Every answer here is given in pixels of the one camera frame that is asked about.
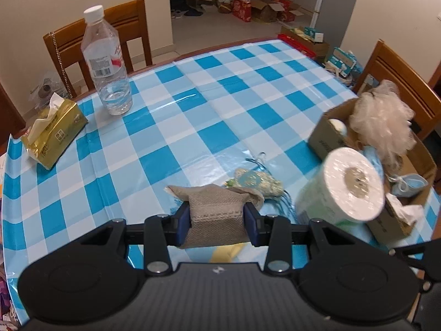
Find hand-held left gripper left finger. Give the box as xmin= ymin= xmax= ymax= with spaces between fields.
xmin=81 ymin=202 xmax=192 ymax=276

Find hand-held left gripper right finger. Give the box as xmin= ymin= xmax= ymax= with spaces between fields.
xmin=243 ymin=203 xmax=355 ymax=276

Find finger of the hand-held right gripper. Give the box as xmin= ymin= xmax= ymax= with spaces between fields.
xmin=389 ymin=237 xmax=441 ymax=276

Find grey fabric sachet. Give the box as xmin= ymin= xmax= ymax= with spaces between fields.
xmin=165 ymin=184 xmax=265 ymax=250

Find blue face mask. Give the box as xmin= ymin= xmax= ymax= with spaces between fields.
xmin=389 ymin=174 xmax=431 ymax=197

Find green toilet paper roll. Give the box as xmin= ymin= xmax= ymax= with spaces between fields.
xmin=294 ymin=146 xmax=386 ymax=235

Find pink mesh bath pouf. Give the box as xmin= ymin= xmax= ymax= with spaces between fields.
xmin=349 ymin=79 xmax=417 ymax=161

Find yellow sheet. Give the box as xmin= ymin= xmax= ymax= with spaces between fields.
xmin=210 ymin=243 xmax=245 ymax=263

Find crumpled white tissue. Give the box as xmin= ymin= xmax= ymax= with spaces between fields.
xmin=386 ymin=193 xmax=424 ymax=226

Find embroidered tasselled sachet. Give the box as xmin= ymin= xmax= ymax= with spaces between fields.
xmin=224 ymin=152 xmax=293 ymax=221

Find light blue cloth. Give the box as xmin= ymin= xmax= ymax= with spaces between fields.
xmin=363 ymin=146 xmax=384 ymax=180

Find blue checkered tablecloth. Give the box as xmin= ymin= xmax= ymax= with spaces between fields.
xmin=0 ymin=38 xmax=441 ymax=328

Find golden tissue pack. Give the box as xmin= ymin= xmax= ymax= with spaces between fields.
xmin=21 ymin=93 xmax=89 ymax=170

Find clear plastic water bottle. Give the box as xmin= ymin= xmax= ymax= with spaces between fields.
xmin=81 ymin=5 xmax=134 ymax=116

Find wooden chair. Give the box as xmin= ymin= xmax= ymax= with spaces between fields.
xmin=43 ymin=0 xmax=154 ymax=99
xmin=351 ymin=39 xmax=441 ymax=142

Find blue white tissue packs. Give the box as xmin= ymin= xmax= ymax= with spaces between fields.
xmin=326 ymin=47 xmax=362 ymax=78

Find purple packets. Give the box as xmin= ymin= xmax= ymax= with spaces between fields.
xmin=0 ymin=272 xmax=18 ymax=328

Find clear plastic bag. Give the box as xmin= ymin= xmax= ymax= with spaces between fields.
xmin=29 ymin=72 xmax=69 ymax=111

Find cardboard box of packets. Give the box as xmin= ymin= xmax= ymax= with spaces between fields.
xmin=277 ymin=26 xmax=331 ymax=59

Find brown wooden door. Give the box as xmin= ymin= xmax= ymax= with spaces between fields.
xmin=0 ymin=83 xmax=26 ymax=135

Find dark shoes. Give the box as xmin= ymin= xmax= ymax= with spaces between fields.
xmin=170 ymin=9 xmax=205 ymax=18

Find red packaged bag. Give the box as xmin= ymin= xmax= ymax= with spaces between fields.
xmin=232 ymin=0 xmax=256 ymax=23

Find open cardboard box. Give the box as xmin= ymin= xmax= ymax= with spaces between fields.
xmin=248 ymin=0 xmax=305 ymax=23

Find grey refrigerator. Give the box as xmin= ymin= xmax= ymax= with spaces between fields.
xmin=315 ymin=0 xmax=362 ymax=47

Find metal chain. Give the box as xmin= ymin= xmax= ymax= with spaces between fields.
xmin=50 ymin=31 xmax=74 ymax=99

